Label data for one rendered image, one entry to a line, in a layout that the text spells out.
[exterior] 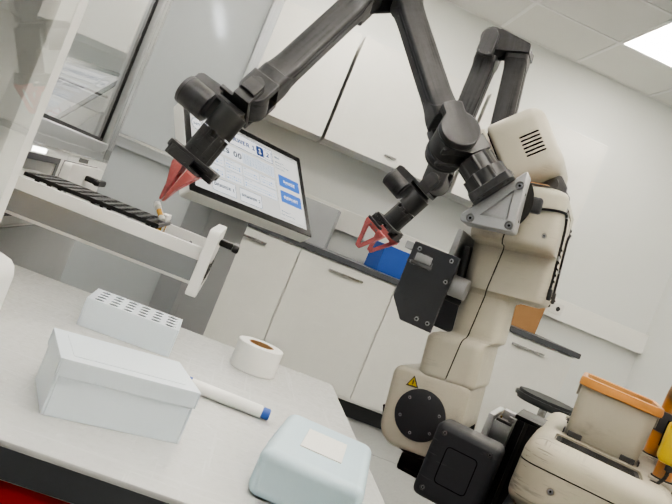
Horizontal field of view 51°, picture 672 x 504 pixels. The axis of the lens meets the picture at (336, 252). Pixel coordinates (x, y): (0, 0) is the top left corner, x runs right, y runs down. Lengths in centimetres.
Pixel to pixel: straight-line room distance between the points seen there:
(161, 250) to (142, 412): 51
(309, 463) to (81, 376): 20
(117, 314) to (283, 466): 41
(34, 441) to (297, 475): 21
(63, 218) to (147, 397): 55
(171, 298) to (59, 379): 160
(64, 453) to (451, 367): 97
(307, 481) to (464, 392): 84
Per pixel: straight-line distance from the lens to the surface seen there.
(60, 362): 63
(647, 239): 564
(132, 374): 64
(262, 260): 414
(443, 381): 143
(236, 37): 292
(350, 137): 454
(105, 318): 95
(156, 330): 95
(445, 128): 131
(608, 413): 140
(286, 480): 61
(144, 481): 58
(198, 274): 111
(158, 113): 289
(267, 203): 221
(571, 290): 540
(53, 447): 59
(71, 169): 146
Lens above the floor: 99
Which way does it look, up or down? 1 degrees down
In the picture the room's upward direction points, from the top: 22 degrees clockwise
